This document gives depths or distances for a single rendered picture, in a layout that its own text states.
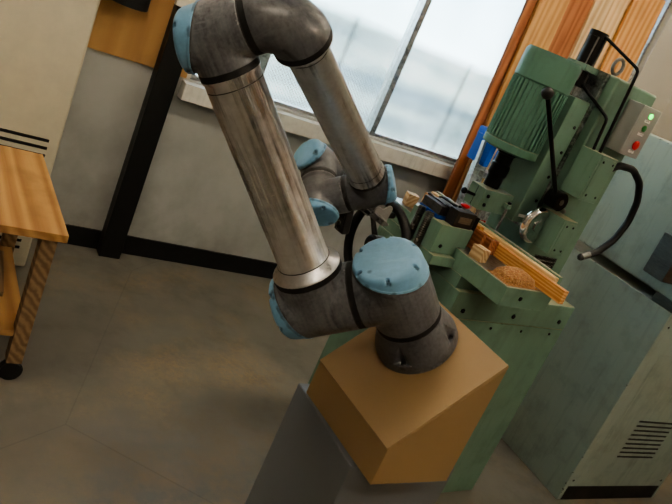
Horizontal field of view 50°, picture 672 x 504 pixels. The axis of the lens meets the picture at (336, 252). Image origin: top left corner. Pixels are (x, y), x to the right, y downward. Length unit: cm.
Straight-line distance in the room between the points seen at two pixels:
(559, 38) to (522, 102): 181
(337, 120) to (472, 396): 64
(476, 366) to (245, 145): 68
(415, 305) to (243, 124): 51
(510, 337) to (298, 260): 111
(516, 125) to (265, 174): 104
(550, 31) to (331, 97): 260
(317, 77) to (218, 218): 221
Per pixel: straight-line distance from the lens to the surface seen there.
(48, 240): 221
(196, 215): 348
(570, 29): 406
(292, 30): 129
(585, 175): 234
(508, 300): 205
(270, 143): 137
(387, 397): 161
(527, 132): 224
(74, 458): 224
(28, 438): 227
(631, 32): 433
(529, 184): 235
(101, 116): 322
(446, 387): 159
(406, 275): 146
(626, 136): 242
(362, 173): 162
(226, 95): 133
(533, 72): 223
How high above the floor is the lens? 141
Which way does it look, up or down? 18 degrees down
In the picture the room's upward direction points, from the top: 24 degrees clockwise
